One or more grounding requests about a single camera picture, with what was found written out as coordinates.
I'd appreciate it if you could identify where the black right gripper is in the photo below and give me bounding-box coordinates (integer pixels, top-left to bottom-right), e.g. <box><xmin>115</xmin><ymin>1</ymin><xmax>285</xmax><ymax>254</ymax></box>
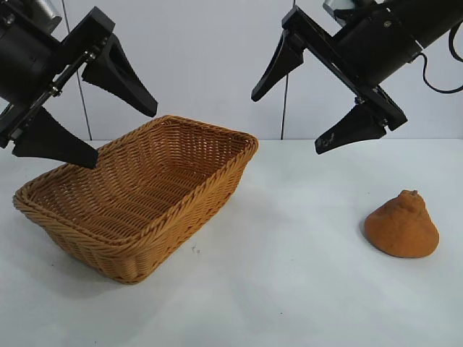
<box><xmin>250</xmin><ymin>6</ymin><xmax>423</xmax><ymax>155</ymax></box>

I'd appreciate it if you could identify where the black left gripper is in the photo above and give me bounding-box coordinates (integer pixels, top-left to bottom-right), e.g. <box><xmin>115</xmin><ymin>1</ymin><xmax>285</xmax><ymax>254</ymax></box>
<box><xmin>0</xmin><ymin>6</ymin><xmax>159</xmax><ymax>170</ymax></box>

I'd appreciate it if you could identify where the tan woven wicker basket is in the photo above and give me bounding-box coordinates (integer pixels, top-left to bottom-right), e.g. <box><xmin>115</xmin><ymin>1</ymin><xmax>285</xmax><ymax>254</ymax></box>
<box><xmin>13</xmin><ymin>114</ymin><xmax>260</xmax><ymax>285</ymax></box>

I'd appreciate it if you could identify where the bumpy orange fruit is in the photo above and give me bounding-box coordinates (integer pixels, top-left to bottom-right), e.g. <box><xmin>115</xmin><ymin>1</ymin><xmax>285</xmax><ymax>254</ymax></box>
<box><xmin>363</xmin><ymin>189</ymin><xmax>441</xmax><ymax>259</ymax></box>

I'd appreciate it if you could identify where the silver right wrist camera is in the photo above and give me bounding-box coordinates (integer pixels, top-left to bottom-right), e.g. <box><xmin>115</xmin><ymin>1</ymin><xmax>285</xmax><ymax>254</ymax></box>
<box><xmin>323</xmin><ymin>0</ymin><xmax>357</xmax><ymax>17</ymax></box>

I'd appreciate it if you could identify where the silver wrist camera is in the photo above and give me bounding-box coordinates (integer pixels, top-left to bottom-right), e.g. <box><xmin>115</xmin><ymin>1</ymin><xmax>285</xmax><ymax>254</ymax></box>
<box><xmin>323</xmin><ymin>0</ymin><xmax>357</xmax><ymax>17</ymax></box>
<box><xmin>25</xmin><ymin>0</ymin><xmax>63</xmax><ymax>26</ymax></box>

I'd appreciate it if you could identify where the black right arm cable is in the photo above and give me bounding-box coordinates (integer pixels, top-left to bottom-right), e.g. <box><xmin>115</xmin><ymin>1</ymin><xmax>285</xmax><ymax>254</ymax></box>
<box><xmin>419</xmin><ymin>27</ymin><xmax>463</xmax><ymax>95</ymax></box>

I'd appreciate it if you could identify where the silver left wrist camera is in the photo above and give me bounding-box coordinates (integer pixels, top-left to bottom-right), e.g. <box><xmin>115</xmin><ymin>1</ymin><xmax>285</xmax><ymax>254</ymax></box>
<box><xmin>25</xmin><ymin>0</ymin><xmax>63</xmax><ymax>26</ymax></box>

